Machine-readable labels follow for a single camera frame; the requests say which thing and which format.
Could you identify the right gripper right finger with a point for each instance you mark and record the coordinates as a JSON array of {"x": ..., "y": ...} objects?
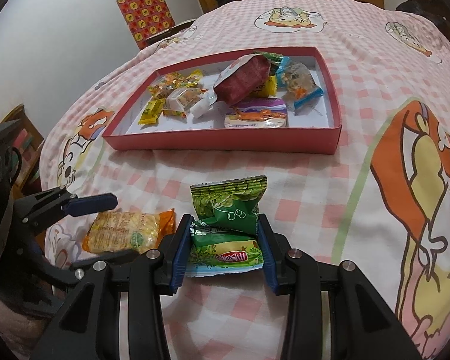
[{"x": 362, "y": 324}]

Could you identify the blue clear candy bag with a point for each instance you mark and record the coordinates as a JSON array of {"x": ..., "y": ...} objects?
[{"x": 296, "y": 79}]

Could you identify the yellow mesh snack packet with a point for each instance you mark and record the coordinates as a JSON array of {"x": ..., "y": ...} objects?
[{"x": 267, "y": 89}]

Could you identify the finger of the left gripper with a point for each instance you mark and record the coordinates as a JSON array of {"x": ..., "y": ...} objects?
[
  {"x": 86, "y": 204},
  {"x": 93, "y": 264}
]

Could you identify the purple cartoon candy tin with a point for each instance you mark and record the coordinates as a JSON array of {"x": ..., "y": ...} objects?
[{"x": 258, "y": 112}]

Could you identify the dark wooden side table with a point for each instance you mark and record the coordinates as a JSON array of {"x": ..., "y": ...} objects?
[{"x": 172, "y": 31}]

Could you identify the dark green snack packet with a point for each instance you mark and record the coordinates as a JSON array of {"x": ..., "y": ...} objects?
[{"x": 274, "y": 59}]

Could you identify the rice cracker package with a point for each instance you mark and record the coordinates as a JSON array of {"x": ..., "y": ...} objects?
[{"x": 114, "y": 231}]

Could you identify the red shallow cardboard box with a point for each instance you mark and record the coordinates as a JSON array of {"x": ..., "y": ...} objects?
[{"x": 315, "y": 129}]

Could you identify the pink checkered cartoon bedsheet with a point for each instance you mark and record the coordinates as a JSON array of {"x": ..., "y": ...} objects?
[{"x": 382, "y": 200}]

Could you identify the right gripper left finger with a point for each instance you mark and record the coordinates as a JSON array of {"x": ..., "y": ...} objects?
[{"x": 87, "y": 325}]

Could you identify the wooden bookshelf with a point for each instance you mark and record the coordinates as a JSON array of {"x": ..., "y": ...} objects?
[{"x": 29, "y": 143}]

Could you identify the yellow candy packet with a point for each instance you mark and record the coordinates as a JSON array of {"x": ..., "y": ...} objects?
[{"x": 152, "y": 111}]

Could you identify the green pea snack bag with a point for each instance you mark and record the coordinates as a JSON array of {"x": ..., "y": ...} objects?
[{"x": 230, "y": 205}]

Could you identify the orange striped candy wrapper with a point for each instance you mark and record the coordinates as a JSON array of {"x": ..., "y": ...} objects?
[{"x": 164, "y": 86}]

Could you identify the dark wooden headboard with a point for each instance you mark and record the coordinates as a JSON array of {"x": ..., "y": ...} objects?
[{"x": 434, "y": 10}]

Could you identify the clear colourful candy packet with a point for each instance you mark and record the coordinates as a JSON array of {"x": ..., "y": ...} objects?
[{"x": 184, "y": 101}]

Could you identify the pink drink pouch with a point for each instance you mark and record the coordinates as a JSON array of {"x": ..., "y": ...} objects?
[{"x": 235, "y": 83}]

